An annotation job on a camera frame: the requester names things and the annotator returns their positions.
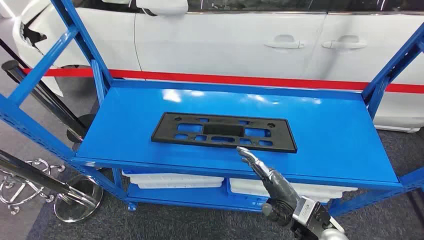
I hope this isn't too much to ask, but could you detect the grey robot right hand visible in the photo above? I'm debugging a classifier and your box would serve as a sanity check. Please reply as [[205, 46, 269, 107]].
[[236, 146, 301, 228]]

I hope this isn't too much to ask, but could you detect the black plastic plate bracket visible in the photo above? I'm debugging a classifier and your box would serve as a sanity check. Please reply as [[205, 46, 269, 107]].
[[150, 111, 298, 154]]

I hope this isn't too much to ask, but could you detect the blue metal shelf rack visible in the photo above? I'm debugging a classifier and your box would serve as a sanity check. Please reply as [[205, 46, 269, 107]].
[[0, 0, 424, 220]]

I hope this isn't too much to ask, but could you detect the red barrier belt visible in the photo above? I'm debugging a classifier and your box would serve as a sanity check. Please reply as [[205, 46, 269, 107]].
[[21, 67, 424, 95]]

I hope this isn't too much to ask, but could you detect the white car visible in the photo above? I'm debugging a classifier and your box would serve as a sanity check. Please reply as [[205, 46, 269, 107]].
[[13, 0, 424, 133]]

